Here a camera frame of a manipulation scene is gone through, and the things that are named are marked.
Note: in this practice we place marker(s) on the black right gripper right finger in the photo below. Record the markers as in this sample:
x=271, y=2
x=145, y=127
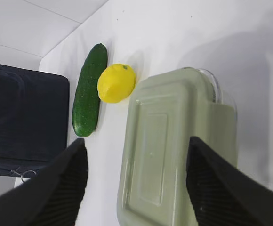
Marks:
x=220, y=194

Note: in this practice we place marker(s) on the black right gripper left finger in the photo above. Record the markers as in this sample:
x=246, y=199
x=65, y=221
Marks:
x=53, y=197

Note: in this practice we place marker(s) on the dark navy lunch bag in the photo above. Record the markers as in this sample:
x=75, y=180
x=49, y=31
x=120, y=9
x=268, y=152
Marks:
x=34, y=110

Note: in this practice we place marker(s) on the green cucumber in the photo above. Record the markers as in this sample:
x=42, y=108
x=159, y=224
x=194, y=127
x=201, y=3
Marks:
x=86, y=103

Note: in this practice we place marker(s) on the glass container with green lid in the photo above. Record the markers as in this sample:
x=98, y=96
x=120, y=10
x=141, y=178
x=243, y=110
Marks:
x=164, y=112

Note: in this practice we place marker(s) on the yellow lemon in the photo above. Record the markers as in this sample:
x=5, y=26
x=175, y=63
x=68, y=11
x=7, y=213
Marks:
x=116, y=83

